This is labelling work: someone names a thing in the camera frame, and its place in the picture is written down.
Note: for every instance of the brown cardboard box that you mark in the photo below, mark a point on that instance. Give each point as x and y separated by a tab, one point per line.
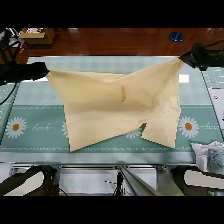
40	36

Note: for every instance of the blue round object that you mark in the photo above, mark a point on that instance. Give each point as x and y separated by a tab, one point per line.
176	36

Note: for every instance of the pale yellow shirt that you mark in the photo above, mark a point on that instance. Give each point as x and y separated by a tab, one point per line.
106	100

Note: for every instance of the silver frame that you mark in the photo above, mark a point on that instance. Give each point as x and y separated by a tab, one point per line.
140	185

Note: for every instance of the heap of clothes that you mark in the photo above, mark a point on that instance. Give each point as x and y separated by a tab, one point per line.
206	155

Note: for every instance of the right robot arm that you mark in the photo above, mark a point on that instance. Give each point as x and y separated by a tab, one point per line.
201	56

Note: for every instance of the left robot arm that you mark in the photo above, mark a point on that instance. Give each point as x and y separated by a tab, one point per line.
20	71

